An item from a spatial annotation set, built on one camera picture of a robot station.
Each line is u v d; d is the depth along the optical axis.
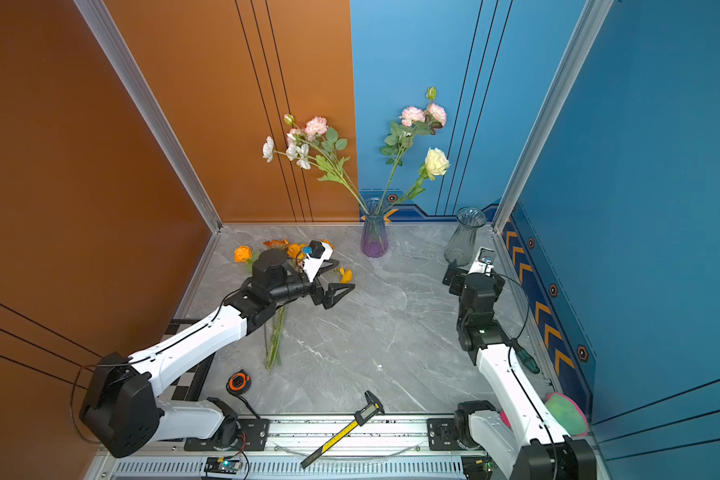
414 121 0.84
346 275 1.02
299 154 0.89
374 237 1.04
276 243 1.06
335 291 0.67
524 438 0.41
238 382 0.79
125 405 0.41
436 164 0.76
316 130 0.85
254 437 0.74
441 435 0.72
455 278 0.73
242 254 1.06
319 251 0.64
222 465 0.71
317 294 0.67
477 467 0.70
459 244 1.00
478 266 0.68
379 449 0.72
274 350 0.87
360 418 0.76
